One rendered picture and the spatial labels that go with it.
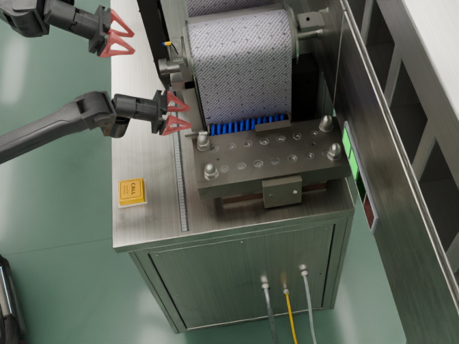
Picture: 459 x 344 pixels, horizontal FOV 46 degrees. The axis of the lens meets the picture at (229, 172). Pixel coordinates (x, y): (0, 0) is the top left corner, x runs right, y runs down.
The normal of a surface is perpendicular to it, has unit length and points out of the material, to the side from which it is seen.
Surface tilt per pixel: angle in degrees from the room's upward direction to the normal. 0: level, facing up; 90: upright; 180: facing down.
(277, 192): 90
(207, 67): 90
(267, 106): 90
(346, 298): 0
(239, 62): 90
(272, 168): 0
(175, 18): 0
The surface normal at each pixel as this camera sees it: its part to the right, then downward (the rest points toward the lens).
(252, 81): 0.13, 0.82
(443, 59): -0.09, -0.54
